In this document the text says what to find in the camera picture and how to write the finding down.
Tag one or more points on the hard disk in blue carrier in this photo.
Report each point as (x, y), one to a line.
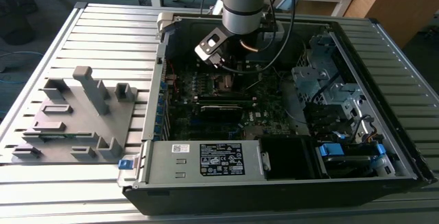
(331, 149)

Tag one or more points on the black expansion card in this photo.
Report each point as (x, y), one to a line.
(219, 113)

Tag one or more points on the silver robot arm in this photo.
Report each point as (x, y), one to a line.
(240, 3)

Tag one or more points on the silver drive cage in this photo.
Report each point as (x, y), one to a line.
(308, 76)

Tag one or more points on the silver power supply unit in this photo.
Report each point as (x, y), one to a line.
(160, 165)

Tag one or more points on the grey parts rack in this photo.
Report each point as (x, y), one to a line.
(86, 121)

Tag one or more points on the wooden cabinet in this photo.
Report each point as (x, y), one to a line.
(405, 3)

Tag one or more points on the black office chair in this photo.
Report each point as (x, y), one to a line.
(18, 23)

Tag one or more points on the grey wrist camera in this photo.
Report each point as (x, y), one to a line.
(274, 30)

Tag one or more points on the black RAM slot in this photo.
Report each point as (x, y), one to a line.
(223, 97)

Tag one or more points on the blue case latch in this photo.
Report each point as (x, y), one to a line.
(124, 164)

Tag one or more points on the finned chipset heatsink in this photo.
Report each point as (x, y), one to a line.
(254, 131)

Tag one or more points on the grey case release latch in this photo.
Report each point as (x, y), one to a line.
(164, 21)

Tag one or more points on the green RAM stick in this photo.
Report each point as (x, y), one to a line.
(56, 136)

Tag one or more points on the metal locking lever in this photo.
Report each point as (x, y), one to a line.
(256, 84)

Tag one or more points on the black PC case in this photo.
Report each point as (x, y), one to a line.
(240, 198)

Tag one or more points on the green motherboard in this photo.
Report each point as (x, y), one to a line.
(271, 111)

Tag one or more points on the CPU socket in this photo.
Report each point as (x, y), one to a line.
(226, 84)

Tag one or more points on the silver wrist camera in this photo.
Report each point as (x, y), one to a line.
(211, 46)

